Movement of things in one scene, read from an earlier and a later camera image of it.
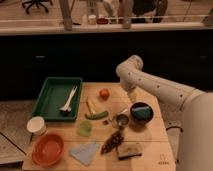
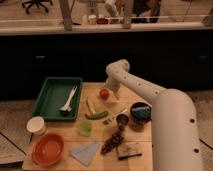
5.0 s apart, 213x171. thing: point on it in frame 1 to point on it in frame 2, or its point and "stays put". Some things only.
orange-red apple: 104,94 stays put
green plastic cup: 85,128 stays put
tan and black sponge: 129,150 stays put
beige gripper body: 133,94 to 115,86
